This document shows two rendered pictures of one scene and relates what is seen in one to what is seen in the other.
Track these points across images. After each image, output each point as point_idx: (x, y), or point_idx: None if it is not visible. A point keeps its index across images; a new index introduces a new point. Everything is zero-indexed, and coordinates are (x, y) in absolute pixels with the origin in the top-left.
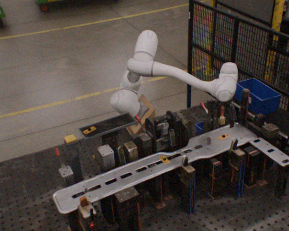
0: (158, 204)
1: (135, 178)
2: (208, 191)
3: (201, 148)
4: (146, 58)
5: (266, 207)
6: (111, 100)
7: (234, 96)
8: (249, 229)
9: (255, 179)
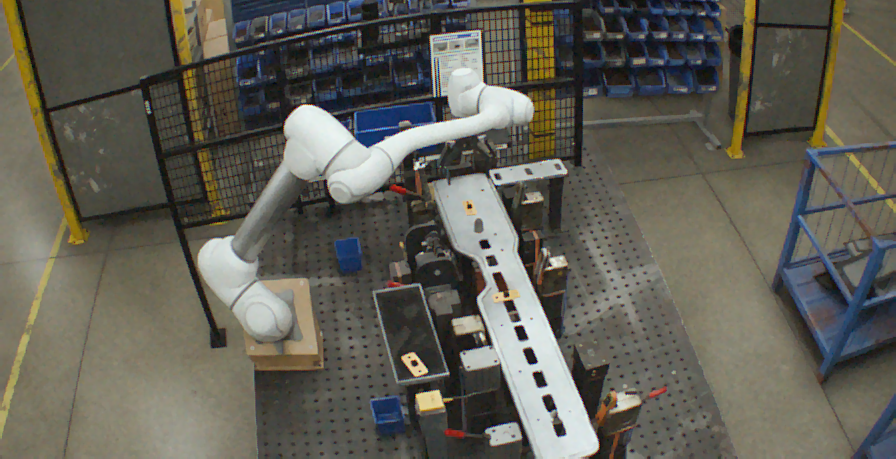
0: None
1: (544, 344)
2: None
3: (492, 241)
4: (365, 149)
5: (571, 247)
6: (256, 327)
7: None
8: (606, 276)
9: None
